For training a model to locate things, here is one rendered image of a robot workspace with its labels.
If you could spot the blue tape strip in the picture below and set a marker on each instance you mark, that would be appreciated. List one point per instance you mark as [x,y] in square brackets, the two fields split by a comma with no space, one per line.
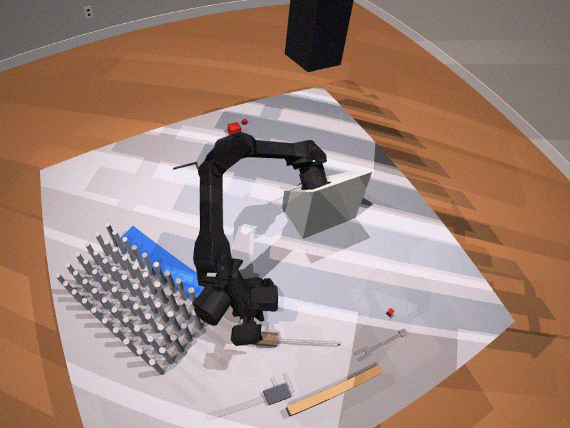
[166,261]

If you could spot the tan flat bar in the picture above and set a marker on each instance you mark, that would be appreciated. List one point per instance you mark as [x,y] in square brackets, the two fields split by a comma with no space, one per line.
[333,391]

